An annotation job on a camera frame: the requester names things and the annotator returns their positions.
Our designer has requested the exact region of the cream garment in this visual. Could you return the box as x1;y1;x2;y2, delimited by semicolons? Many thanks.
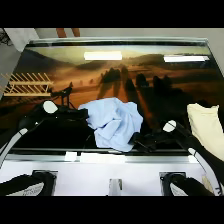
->
186;102;224;162

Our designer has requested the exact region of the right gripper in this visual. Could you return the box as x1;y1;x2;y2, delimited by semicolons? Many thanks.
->
128;132;152;151

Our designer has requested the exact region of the silver frame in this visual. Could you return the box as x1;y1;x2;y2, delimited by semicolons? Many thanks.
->
0;35;224;197

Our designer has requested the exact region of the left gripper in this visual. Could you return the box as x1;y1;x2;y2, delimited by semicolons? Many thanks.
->
69;107;90;122

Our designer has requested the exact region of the light blue shirt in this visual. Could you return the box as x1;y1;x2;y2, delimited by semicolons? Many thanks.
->
77;96;145;153

